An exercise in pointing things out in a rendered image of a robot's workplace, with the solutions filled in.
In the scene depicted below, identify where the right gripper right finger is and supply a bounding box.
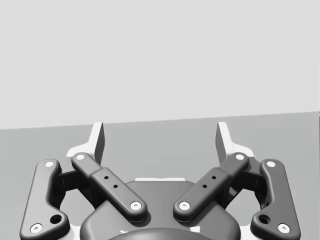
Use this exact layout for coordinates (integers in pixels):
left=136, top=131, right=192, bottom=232
left=173, top=121, right=302, bottom=240

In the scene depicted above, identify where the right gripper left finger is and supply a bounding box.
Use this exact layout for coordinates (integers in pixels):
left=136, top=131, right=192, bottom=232
left=19, top=121, right=148, bottom=240

